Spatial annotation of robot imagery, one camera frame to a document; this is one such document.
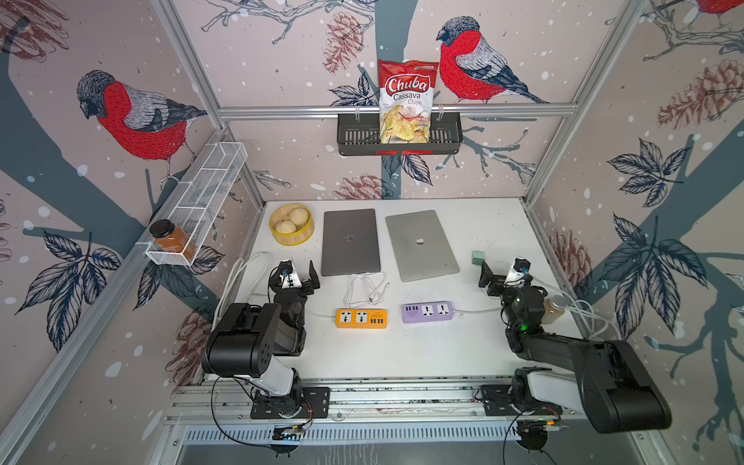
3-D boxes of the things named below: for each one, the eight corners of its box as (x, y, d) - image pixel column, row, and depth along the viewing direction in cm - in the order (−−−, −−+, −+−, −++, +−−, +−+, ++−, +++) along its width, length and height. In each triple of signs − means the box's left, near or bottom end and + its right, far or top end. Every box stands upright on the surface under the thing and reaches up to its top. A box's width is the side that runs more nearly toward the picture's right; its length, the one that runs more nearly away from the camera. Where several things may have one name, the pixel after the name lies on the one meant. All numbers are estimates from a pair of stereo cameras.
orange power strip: (335, 328, 89) (334, 324, 86) (337, 313, 92) (336, 309, 89) (387, 328, 89) (387, 324, 86) (386, 313, 92) (386, 309, 89)
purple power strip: (402, 323, 89) (402, 320, 87) (400, 306, 92) (400, 303, 90) (454, 319, 89) (456, 316, 87) (450, 303, 93) (452, 300, 91)
